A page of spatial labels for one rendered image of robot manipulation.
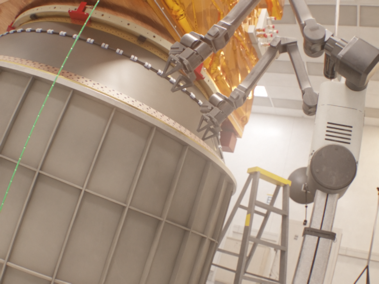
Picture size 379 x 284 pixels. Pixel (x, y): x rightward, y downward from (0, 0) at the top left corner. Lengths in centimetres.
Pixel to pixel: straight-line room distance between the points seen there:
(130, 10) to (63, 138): 83
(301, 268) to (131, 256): 71
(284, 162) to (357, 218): 263
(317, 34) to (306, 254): 72
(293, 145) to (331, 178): 866
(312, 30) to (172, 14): 97
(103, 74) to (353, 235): 812
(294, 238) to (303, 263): 385
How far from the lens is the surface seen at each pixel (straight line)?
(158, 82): 166
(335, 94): 120
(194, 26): 203
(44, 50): 165
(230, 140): 281
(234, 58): 261
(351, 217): 905
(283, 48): 177
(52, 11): 201
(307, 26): 117
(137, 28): 183
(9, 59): 161
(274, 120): 1017
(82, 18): 190
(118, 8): 186
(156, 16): 180
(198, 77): 199
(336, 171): 109
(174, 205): 152
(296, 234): 494
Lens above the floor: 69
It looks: 17 degrees up
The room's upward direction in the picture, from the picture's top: 18 degrees clockwise
